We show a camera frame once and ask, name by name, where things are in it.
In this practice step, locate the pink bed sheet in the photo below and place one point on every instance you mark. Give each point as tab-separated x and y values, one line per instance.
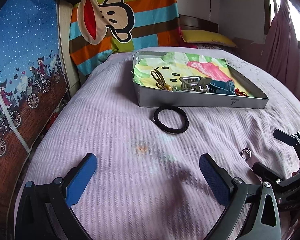
148	184

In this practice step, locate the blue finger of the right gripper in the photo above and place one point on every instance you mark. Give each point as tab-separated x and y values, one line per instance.
291	140
266	174

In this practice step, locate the beige hair claw clip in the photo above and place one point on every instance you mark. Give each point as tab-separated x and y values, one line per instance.
195	84

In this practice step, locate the striped monkey cartoon blanket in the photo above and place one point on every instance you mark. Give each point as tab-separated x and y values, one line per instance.
100	28

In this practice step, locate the blue fabric wardrobe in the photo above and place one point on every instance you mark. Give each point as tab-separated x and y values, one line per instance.
32	82

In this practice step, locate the yellow pillow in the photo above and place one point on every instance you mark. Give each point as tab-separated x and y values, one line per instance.
206	37

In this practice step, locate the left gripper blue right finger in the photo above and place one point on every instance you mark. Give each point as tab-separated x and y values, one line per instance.
262	220

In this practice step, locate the dark wooden headboard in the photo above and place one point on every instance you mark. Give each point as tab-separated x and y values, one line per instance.
193	23

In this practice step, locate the light blue wrist watch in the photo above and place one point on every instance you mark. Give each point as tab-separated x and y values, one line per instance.
221	87

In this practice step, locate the grey metal tray box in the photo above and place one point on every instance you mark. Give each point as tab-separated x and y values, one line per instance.
150	97

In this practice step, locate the colourful cartoon paper liner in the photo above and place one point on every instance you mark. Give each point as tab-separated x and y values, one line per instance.
156	72

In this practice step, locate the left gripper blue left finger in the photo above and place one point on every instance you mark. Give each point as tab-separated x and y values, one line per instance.
45	211

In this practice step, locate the pink window curtain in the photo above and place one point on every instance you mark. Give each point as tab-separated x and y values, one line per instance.
280	56

